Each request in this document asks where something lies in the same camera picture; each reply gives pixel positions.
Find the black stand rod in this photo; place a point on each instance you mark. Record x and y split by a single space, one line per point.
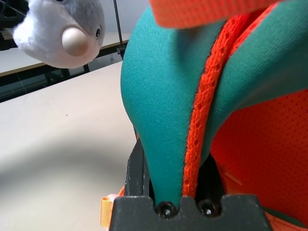
119 26

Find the wooden side table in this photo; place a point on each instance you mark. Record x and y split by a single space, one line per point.
14 62

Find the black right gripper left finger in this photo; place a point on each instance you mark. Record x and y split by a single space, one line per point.
137 175

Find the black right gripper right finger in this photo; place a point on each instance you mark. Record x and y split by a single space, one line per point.
210 180

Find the grey white plush toy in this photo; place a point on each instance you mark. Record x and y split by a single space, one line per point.
48 29

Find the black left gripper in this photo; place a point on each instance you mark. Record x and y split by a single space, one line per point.
7 38

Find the teal and orange backpack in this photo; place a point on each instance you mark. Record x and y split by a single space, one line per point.
163 96

